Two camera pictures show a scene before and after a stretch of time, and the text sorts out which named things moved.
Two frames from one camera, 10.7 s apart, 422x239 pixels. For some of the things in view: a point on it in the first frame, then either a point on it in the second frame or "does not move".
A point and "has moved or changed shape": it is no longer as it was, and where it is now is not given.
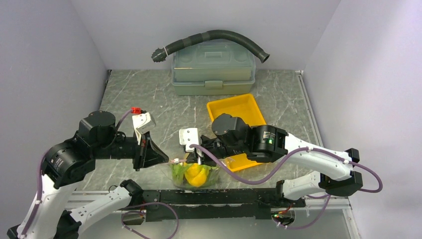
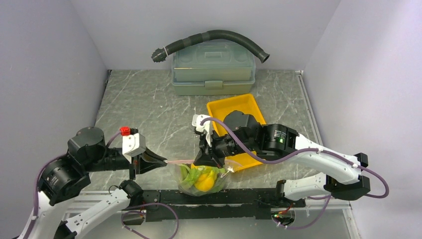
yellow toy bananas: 195,175 → 205,181
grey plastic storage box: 213,67 does not move
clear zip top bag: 193,176 has moved or changed shape
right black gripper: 206,160 does not move
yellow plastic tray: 245,106 does not move
